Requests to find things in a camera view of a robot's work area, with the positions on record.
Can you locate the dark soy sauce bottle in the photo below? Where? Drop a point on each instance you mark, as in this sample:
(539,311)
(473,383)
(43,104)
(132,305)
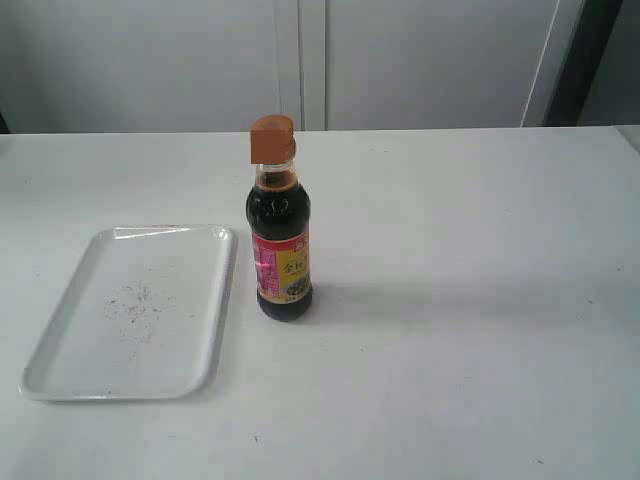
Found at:
(278,211)

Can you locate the white rectangular plastic tray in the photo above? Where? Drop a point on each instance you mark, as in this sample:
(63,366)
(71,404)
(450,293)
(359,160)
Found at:
(140,319)

